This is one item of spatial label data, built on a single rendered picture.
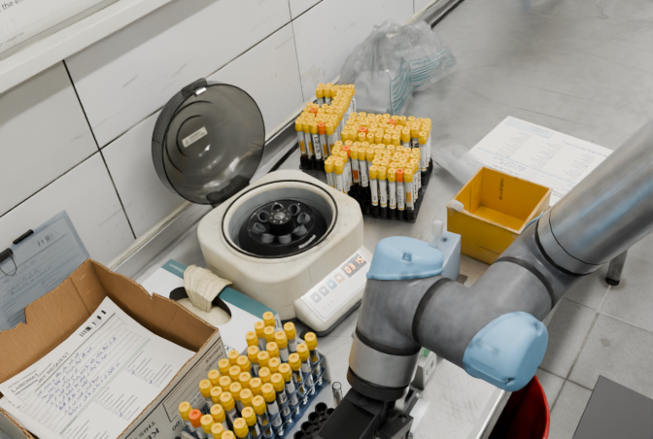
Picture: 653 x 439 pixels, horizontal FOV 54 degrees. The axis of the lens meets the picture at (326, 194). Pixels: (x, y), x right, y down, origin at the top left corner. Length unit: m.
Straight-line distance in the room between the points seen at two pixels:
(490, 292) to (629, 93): 1.06
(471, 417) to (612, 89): 0.94
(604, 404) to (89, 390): 0.70
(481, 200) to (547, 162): 0.18
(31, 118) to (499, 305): 0.71
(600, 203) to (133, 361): 0.70
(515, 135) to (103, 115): 0.83
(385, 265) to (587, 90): 1.05
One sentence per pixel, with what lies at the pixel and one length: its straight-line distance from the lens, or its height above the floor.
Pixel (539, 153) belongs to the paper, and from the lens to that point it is 1.39.
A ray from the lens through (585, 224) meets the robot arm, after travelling 0.63.
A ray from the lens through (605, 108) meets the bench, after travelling 1.58.
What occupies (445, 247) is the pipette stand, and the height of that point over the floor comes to 0.98.
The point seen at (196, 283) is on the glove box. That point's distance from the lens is 1.06.
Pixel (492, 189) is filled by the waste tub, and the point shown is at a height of 0.93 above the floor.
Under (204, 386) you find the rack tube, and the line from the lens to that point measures 0.90.
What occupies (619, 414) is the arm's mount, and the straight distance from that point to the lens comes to 0.92.
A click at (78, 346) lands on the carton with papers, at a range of 1.08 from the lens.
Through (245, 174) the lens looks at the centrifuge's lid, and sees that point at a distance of 1.21.
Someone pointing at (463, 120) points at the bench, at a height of 0.87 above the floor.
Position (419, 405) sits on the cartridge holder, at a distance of 0.96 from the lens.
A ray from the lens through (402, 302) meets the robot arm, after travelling 0.66.
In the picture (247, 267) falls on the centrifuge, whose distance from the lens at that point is 1.02.
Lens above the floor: 1.70
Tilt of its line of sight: 39 degrees down
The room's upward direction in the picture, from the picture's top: 8 degrees counter-clockwise
